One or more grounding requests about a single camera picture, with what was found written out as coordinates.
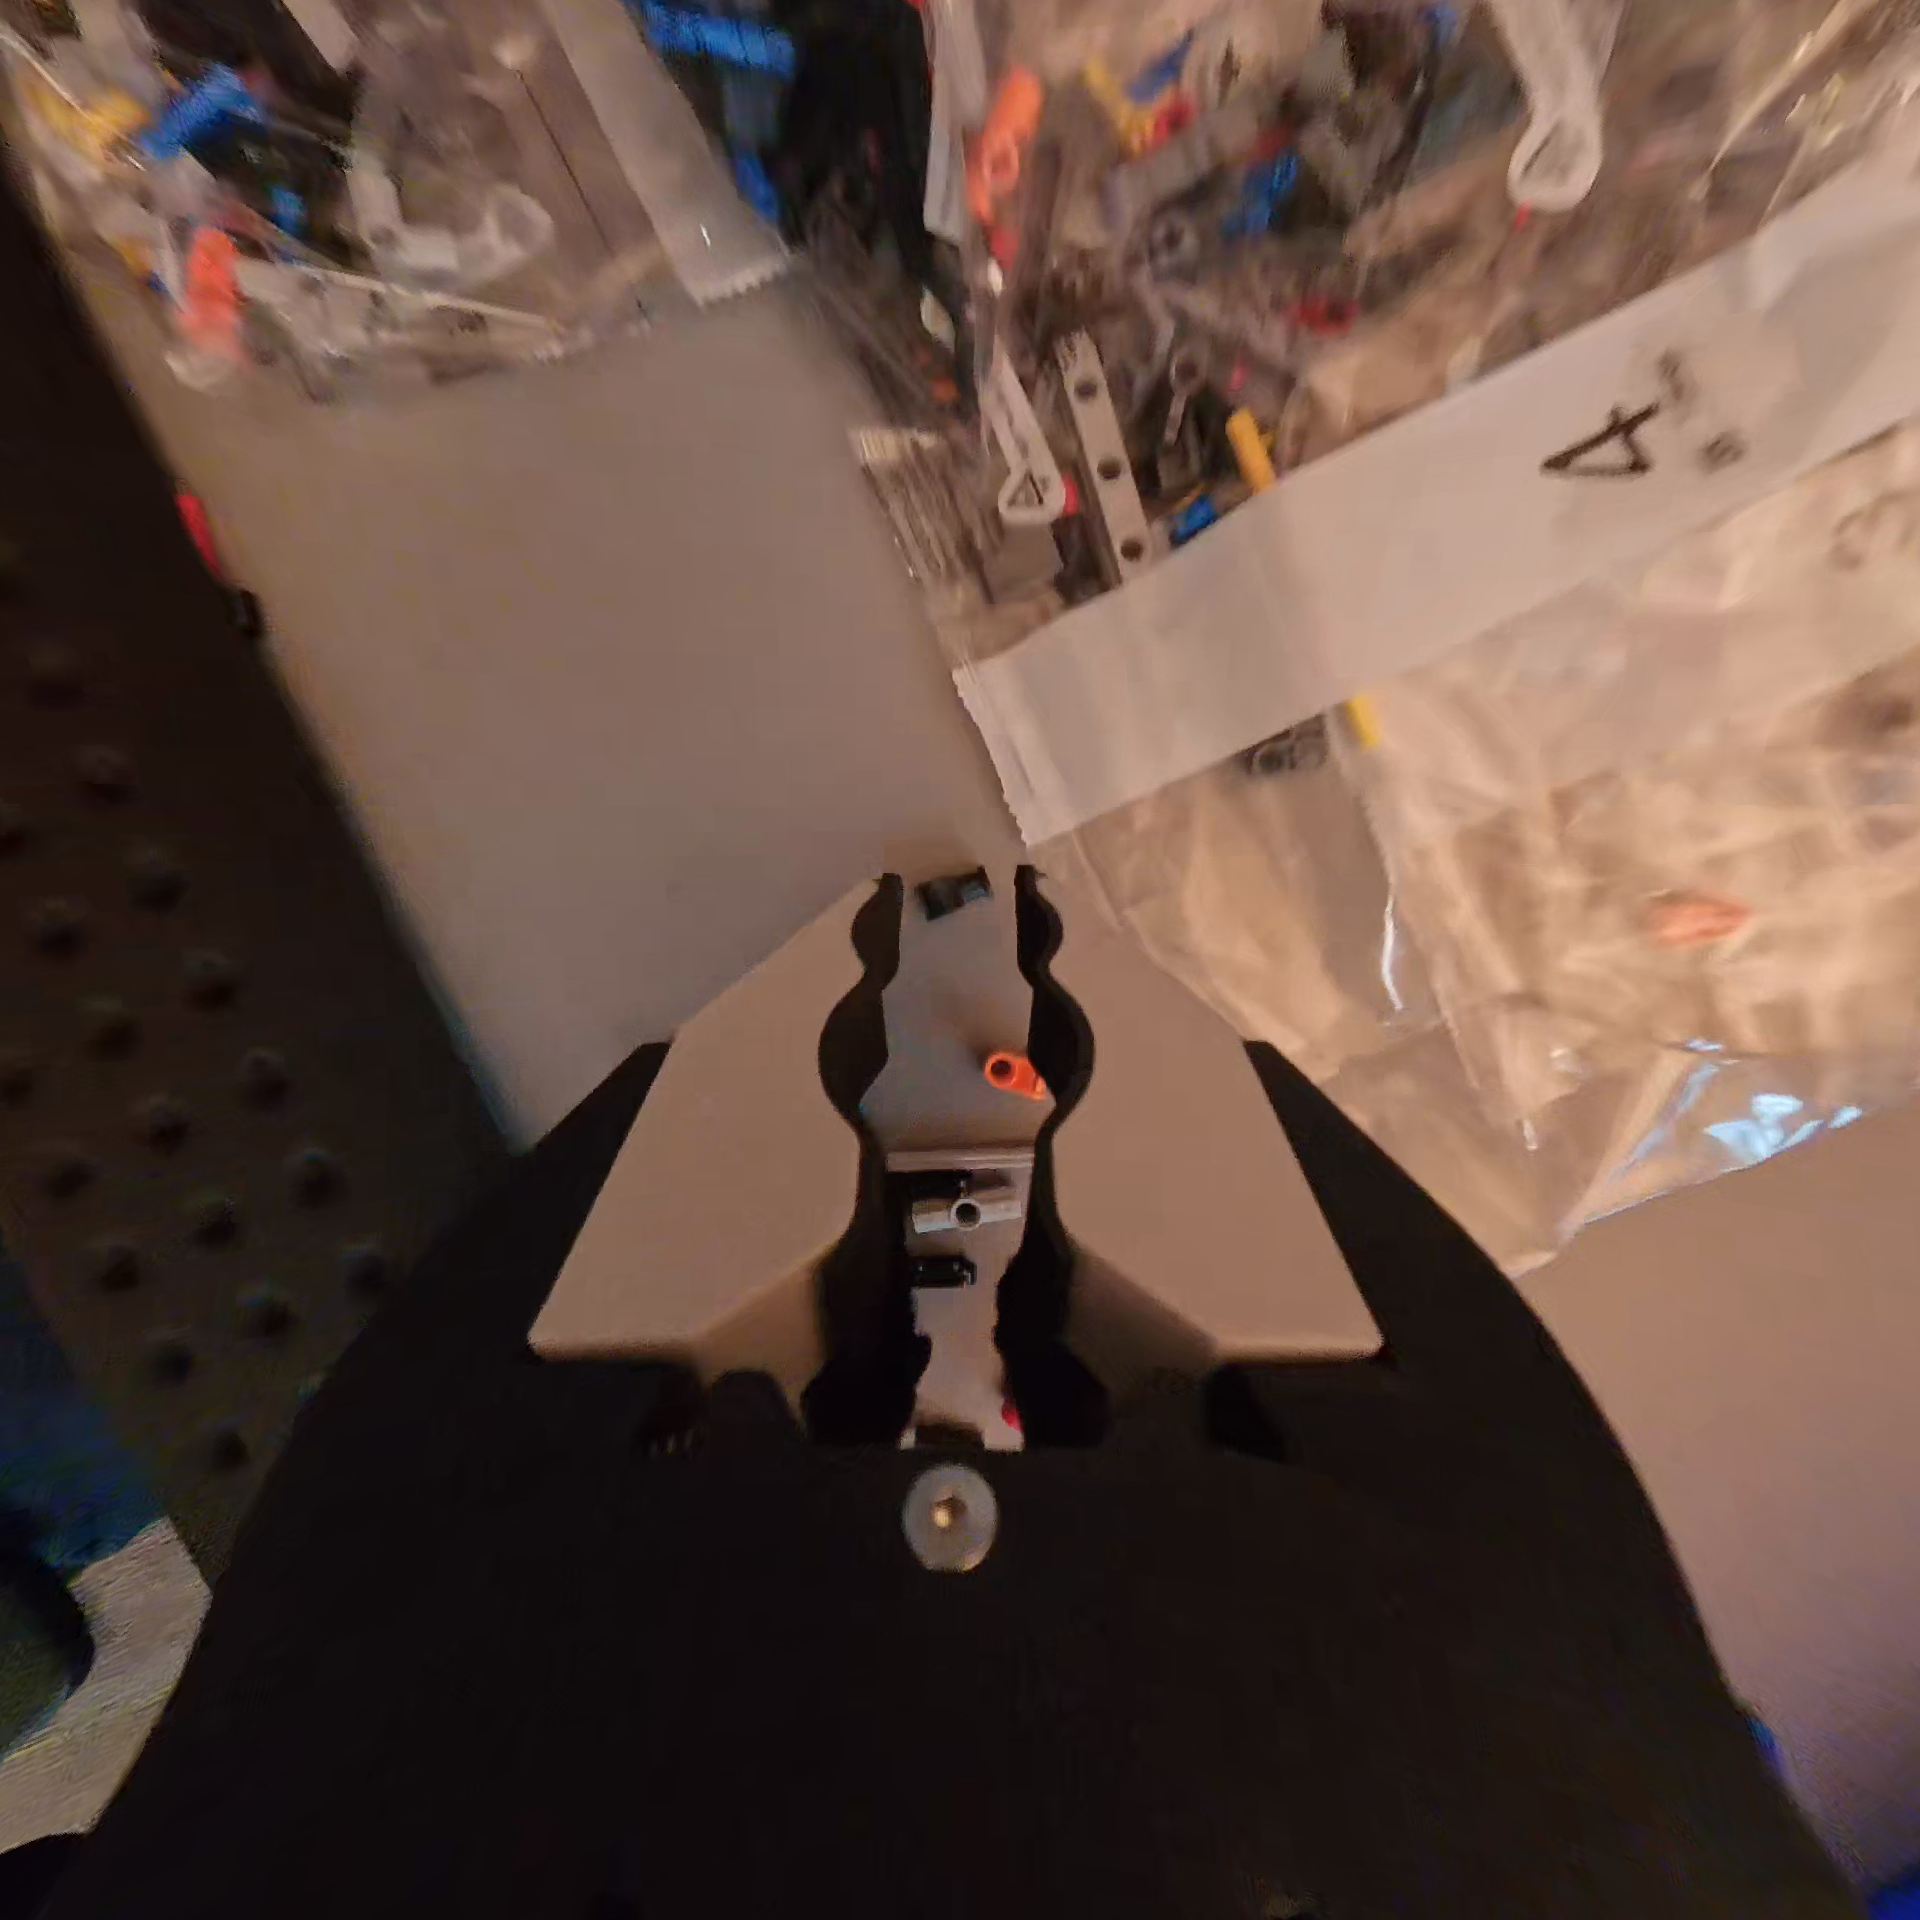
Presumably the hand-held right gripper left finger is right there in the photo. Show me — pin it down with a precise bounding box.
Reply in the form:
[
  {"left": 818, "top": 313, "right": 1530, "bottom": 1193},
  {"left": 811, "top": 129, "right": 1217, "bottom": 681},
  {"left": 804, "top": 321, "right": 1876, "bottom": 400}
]
[{"left": 526, "top": 876, "right": 917, "bottom": 1447}]

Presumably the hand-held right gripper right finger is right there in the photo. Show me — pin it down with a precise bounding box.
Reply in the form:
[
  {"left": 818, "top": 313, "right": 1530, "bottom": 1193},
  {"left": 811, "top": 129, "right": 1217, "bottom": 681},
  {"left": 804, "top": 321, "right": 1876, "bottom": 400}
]
[{"left": 990, "top": 864, "right": 1386, "bottom": 1447}]

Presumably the dark perforated panel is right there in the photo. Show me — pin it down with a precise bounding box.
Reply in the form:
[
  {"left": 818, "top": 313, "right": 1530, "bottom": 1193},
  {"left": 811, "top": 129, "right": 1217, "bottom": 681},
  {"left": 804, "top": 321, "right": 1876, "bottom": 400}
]
[{"left": 0, "top": 148, "right": 511, "bottom": 1563}]

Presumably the person's leg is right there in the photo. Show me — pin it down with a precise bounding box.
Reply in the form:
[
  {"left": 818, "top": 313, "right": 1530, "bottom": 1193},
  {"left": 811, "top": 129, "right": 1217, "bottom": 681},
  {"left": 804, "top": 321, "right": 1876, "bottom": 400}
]
[{"left": 0, "top": 1245, "right": 161, "bottom": 1726}]

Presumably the small open parts bag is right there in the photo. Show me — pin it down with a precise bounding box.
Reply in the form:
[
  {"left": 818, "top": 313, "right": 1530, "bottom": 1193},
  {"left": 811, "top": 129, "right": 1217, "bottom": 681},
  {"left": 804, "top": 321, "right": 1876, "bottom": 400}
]
[{"left": 0, "top": 0, "right": 795, "bottom": 400}]

